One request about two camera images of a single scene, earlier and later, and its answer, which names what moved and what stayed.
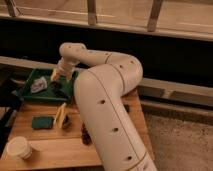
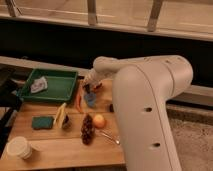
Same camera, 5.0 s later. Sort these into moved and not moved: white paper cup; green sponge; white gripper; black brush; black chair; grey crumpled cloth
Moved: white gripper; black brush
Not moved: green sponge; grey crumpled cloth; black chair; white paper cup
